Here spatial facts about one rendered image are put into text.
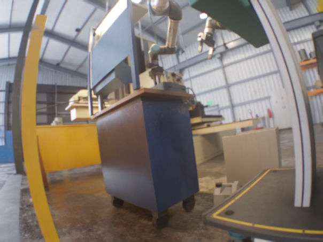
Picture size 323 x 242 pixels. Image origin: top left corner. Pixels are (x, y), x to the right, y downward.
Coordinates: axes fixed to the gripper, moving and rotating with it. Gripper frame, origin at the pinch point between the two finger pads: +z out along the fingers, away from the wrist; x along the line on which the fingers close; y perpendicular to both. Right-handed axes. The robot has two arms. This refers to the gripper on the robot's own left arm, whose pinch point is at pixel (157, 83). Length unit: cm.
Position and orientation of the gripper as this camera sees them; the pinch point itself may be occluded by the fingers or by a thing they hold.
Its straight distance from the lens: 139.9
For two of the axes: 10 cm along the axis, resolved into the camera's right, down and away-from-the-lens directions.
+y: 7.1, -0.3, 7.0
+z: 1.4, 9.9, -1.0
